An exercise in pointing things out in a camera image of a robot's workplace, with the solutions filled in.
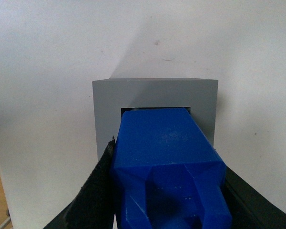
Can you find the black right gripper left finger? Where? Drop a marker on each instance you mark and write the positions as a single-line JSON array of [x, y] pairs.
[[93, 207]]

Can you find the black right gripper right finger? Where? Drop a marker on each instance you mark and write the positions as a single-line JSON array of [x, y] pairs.
[[248, 208]]

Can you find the blue plastic block part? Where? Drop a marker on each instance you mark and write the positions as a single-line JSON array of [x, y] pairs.
[[166, 173]]

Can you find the gray square base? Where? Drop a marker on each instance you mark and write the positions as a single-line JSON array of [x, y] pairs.
[[112, 95]]

